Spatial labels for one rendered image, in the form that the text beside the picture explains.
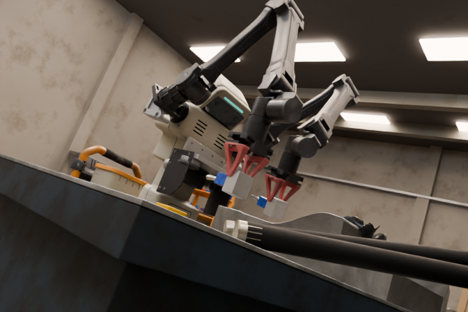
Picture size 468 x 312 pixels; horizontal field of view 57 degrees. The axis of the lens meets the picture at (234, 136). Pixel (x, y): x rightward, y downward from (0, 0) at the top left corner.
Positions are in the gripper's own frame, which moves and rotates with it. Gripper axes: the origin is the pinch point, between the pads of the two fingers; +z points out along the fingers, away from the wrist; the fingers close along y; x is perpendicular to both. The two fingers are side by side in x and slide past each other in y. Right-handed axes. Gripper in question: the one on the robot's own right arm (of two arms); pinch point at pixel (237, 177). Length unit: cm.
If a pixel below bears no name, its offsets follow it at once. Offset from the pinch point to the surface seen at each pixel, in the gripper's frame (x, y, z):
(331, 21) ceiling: 399, 440, -412
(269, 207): 11.6, 26.5, 0.8
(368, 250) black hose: -44.7, -15.6, 9.0
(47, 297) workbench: -40, -50, 23
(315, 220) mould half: -17.0, 10.2, 3.3
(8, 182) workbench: -25, -52, 17
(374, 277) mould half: -33.1, 10.3, 10.5
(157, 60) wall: 897, 412, -345
